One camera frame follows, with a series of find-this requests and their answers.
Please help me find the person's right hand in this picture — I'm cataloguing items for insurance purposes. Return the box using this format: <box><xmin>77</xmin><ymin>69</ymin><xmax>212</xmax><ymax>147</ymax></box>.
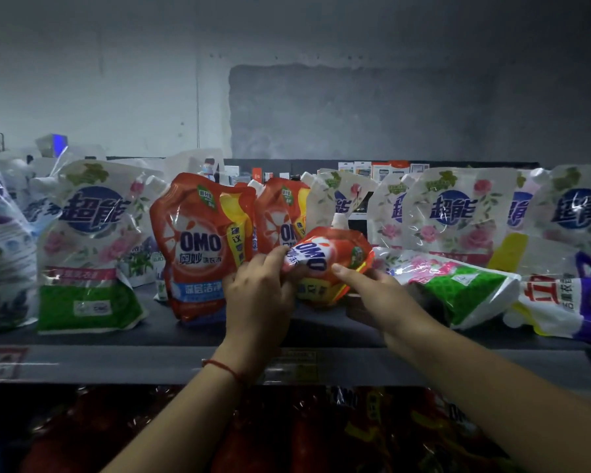
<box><xmin>331</xmin><ymin>263</ymin><xmax>445</xmax><ymax>361</ymax></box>

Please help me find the person's left hand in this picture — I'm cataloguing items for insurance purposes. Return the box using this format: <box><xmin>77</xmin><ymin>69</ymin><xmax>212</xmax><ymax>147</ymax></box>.
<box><xmin>212</xmin><ymin>246</ymin><xmax>303</xmax><ymax>383</ymax></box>

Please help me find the small orange detergent pouch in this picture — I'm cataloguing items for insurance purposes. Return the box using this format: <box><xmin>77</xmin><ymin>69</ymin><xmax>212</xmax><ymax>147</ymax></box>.
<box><xmin>282</xmin><ymin>214</ymin><xmax>375</xmax><ymax>309</ymax></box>

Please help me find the person's left forearm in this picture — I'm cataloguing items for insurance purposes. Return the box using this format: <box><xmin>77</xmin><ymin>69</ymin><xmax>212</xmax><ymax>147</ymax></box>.
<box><xmin>100</xmin><ymin>357</ymin><xmax>257</xmax><ymax>473</ymax></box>

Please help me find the person's right forearm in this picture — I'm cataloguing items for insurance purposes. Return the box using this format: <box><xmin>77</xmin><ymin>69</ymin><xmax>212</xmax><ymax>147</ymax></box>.
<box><xmin>388</xmin><ymin>334</ymin><xmax>591</xmax><ymax>473</ymax></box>

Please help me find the large orange detergent pouch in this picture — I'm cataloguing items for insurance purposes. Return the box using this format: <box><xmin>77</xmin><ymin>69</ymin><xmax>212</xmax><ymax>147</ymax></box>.
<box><xmin>252</xmin><ymin>177</ymin><xmax>311</xmax><ymax>255</ymax></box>
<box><xmin>149</xmin><ymin>172</ymin><xmax>257</xmax><ymax>325</ymax></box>

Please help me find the yellow shelf label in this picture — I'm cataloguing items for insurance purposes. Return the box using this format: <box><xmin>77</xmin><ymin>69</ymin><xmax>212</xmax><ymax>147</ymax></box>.
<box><xmin>268</xmin><ymin>349</ymin><xmax>322</xmax><ymax>385</ymax></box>

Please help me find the row of dark red pouches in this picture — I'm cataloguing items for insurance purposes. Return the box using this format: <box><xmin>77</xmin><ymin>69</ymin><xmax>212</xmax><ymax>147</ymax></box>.
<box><xmin>20</xmin><ymin>386</ymin><xmax>523</xmax><ymax>473</ymax></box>

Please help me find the row of white floral pouches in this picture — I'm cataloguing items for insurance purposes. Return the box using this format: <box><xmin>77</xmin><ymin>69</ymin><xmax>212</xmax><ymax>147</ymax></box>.
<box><xmin>19</xmin><ymin>151</ymin><xmax>591</xmax><ymax>336</ymax></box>

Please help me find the row of small background boxes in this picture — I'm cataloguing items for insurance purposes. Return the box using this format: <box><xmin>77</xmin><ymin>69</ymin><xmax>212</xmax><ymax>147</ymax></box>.
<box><xmin>223</xmin><ymin>160</ymin><xmax>430</xmax><ymax>184</ymax></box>

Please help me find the white green leaf pouch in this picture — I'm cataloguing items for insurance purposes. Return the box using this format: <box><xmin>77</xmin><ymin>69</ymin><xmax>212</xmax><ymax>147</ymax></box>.
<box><xmin>118</xmin><ymin>232</ymin><xmax>167</xmax><ymax>289</ymax></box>

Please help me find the clear yellow detergent pouch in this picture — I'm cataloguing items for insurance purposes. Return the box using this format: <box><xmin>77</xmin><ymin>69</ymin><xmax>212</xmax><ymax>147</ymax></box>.
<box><xmin>487</xmin><ymin>233</ymin><xmax>580</xmax><ymax>281</ymax></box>

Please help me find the grey metal shelf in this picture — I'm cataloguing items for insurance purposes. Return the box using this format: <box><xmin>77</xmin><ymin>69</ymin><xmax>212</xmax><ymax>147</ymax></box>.
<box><xmin>0</xmin><ymin>281</ymin><xmax>591</xmax><ymax>391</ymax></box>

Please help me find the white purple detergent pouch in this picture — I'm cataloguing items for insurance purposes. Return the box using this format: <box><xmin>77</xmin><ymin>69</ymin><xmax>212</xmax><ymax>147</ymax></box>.
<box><xmin>502</xmin><ymin>251</ymin><xmax>591</xmax><ymax>346</ymax></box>

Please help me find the blue white box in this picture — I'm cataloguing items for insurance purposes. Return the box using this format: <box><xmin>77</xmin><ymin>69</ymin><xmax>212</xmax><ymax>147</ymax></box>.
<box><xmin>35</xmin><ymin>133</ymin><xmax>69</xmax><ymax>158</ymax></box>

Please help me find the white lavender detergent pouch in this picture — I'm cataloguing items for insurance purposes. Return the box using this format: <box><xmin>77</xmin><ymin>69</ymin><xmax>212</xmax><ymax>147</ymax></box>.
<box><xmin>0</xmin><ymin>165</ymin><xmax>39</xmax><ymax>334</ymax></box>

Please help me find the red white shelf label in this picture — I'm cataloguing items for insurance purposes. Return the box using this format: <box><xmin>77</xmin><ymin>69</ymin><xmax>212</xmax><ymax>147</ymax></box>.
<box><xmin>0</xmin><ymin>347</ymin><xmax>29</xmax><ymax>382</ymax></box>

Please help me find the red string bracelet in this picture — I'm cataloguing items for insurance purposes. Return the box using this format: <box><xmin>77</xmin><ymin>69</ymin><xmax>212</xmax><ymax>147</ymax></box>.
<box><xmin>201</xmin><ymin>358</ymin><xmax>247</xmax><ymax>386</ymax></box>

